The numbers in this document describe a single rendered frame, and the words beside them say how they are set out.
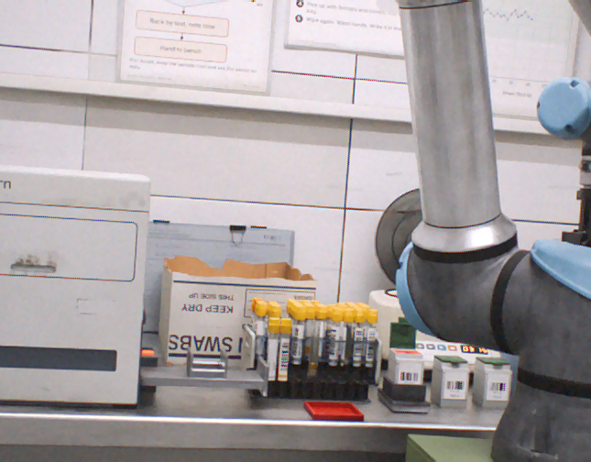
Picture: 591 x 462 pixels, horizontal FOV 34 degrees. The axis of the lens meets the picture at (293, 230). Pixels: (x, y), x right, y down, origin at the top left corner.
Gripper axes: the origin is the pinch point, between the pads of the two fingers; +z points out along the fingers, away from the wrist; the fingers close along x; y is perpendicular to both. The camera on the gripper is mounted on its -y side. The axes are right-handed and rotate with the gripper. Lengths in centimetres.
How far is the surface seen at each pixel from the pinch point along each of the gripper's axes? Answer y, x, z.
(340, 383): 13.0, 32.4, 10.3
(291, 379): 14.6, 39.2, 10.4
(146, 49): 67, 62, -41
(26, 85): 64, 83, -32
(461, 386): 10.7, 15.1, 9.6
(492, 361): 11.7, 10.3, 6.0
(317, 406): 7.9, 36.6, 12.5
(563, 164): 69, -26, -26
